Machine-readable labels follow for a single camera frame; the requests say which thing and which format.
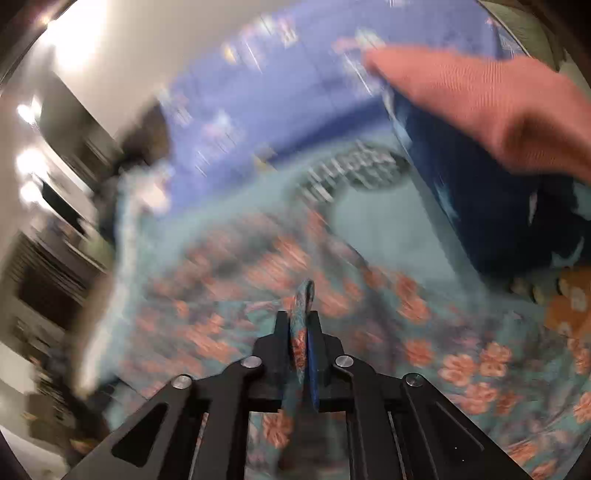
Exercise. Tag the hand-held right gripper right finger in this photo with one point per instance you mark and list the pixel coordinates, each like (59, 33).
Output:
(315, 369)

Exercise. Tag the navy star print cloth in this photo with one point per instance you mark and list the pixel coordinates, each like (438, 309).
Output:
(475, 194)

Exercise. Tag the blue tree print blanket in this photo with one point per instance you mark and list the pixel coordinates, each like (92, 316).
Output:
(277, 92)

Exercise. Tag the teal floral pants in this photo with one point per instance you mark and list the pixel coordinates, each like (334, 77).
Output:
(258, 286)

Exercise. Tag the dark furniture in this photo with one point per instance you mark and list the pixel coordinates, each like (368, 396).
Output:
(51, 207)

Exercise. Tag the pink folded cloth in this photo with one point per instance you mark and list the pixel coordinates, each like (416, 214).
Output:
(480, 97)

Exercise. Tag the teal printed blanket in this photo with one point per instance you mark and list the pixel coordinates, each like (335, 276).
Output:
(392, 221)

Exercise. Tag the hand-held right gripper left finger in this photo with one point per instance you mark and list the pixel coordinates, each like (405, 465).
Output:
(270, 364)

